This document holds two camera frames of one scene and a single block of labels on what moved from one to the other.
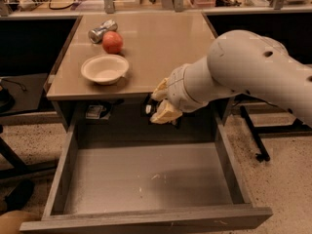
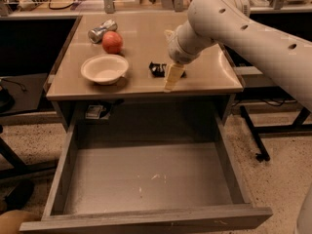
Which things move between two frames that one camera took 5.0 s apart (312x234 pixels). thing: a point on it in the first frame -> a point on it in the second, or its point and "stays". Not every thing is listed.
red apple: x=112 y=42 stays
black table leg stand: x=263 y=156 stays
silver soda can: x=97 y=33 stays
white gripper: x=177 y=89 -> x=176 y=53
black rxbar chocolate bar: x=149 y=106 -> x=159 y=69
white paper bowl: x=104 y=69 stays
